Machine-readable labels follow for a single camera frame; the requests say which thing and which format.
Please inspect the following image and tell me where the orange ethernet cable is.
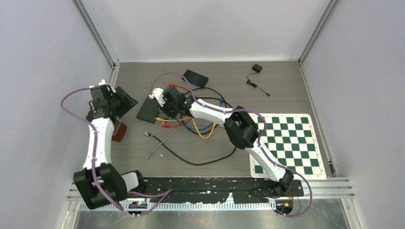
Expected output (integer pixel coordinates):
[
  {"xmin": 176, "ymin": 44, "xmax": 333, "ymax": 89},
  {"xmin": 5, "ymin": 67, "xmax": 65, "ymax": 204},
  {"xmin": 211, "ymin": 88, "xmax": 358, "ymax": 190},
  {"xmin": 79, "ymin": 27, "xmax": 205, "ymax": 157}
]
[{"xmin": 155, "ymin": 117, "xmax": 217, "ymax": 140}]

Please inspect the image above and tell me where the plain black network switch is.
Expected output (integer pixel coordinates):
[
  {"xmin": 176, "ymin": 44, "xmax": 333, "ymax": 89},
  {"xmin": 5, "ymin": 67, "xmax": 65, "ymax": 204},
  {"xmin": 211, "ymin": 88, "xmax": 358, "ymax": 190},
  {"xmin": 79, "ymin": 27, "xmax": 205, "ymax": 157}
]
[{"xmin": 136, "ymin": 96, "xmax": 160, "ymax": 124}]

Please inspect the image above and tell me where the red ethernet cable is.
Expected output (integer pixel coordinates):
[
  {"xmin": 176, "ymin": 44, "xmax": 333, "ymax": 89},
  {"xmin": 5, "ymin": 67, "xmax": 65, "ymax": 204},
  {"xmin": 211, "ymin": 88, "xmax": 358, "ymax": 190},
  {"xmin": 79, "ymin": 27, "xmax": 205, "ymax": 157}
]
[{"xmin": 162, "ymin": 83, "xmax": 193, "ymax": 129}]

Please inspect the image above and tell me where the long black ethernet cable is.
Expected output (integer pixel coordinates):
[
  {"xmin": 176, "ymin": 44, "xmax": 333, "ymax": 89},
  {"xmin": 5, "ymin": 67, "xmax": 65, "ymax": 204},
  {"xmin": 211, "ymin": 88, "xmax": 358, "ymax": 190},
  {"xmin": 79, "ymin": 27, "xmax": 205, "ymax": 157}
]
[{"xmin": 144, "ymin": 97, "xmax": 238, "ymax": 167}]

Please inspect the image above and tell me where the grey ethernet cable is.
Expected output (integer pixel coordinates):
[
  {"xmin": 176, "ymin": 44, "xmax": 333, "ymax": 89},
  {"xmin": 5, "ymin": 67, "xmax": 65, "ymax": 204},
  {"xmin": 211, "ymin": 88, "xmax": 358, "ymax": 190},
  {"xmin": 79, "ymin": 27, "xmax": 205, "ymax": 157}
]
[{"xmin": 145, "ymin": 125, "xmax": 187, "ymax": 160}]

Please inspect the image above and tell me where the blue ethernet cable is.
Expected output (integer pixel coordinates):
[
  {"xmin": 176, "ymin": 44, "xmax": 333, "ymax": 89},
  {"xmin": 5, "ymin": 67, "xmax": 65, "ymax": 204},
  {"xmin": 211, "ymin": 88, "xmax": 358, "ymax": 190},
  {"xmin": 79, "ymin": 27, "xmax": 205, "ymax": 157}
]
[{"xmin": 160, "ymin": 98, "xmax": 225, "ymax": 133}]

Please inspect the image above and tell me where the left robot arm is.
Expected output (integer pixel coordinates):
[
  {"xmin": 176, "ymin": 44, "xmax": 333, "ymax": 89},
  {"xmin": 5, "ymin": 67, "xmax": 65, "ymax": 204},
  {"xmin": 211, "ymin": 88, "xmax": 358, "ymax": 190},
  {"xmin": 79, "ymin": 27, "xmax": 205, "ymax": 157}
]
[{"xmin": 73, "ymin": 81, "xmax": 147, "ymax": 209}]

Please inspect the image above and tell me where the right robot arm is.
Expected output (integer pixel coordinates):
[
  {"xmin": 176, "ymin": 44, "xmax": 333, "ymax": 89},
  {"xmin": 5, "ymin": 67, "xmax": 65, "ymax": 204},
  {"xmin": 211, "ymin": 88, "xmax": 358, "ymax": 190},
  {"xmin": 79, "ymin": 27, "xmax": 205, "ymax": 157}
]
[{"xmin": 149, "ymin": 86, "xmax": 294, "ymax": 196}]

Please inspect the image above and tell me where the brown object at left edge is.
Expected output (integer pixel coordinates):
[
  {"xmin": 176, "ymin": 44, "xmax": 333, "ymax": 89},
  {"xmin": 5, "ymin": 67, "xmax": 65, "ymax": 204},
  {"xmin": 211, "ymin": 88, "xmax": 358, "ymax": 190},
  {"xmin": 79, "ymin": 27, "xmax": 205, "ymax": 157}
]
[{"xmin": 112, "ymin": 119, "xmax": 128, "ymax": 142}]

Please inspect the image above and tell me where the green white chessboard mat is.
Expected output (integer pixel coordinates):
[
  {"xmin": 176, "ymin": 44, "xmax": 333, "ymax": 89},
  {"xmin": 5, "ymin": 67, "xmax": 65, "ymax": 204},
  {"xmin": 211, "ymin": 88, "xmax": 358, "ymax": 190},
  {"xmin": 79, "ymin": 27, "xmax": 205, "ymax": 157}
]
[{"xmin": 251, "ymin": 114, "xmax": 327, "ymax": 180}]

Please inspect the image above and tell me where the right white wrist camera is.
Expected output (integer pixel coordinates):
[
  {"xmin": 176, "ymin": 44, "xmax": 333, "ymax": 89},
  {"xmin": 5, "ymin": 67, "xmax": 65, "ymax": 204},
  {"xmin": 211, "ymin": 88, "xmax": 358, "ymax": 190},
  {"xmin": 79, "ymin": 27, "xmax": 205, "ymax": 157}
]
[{"xmin": 148, "ymin": 88, "xmax": 166, "ymax": 107}]

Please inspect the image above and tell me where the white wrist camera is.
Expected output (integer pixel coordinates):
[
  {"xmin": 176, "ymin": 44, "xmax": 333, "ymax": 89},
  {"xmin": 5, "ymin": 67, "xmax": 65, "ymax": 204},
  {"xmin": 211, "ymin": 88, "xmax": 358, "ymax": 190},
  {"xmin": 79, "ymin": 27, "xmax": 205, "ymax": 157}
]
[
  {"xmin": 89, "ymin": 79, "xmax": 112, "ymax": 91},
  {"xmin": 148, "ymin": 88, "xmax": 166, "ymax": 107}
]

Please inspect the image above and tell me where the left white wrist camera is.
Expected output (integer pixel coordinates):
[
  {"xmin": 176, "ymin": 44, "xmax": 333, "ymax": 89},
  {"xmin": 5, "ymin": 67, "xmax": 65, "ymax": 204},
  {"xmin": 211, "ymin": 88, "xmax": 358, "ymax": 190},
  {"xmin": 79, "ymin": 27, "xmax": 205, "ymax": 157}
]
[{"xmin": 89, "ymin": 79, "xmax": 112, "ymax": 91}]

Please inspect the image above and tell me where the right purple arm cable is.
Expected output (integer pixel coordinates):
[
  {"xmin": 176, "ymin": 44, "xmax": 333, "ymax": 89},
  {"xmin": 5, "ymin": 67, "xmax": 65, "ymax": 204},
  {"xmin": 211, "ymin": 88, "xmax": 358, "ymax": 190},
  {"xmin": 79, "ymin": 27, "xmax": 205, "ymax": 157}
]
[{"xmin": 149, "ymin": 72, "xmax": 314, "ymax": 219}]

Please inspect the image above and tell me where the black switch with blue ports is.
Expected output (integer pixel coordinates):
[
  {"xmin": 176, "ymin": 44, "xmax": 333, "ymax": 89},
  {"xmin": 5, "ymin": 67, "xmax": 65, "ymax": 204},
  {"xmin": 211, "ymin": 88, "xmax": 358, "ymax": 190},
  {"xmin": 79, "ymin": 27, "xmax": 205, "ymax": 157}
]
[{"xmin": 183, "ymin": 70, "xmax": 209, "ymax": 88}]

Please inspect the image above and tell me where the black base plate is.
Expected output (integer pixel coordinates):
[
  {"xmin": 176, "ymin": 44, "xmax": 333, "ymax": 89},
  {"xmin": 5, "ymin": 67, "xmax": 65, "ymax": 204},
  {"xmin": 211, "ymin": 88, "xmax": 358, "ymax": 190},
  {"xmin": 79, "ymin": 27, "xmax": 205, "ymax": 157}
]
[{"xmin": 132, "ymin": 177, "xmax": 304, "ymax": 204}]

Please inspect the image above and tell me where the black power adapter with cord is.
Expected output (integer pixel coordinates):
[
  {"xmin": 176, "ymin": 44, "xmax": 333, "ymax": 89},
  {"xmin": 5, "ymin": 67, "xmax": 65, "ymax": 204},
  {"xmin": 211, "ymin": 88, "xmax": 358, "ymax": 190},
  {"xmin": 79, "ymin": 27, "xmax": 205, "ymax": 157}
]
[{"xmin": 246, "ymin": 63, "xmax": 272, "ymax": 97}]

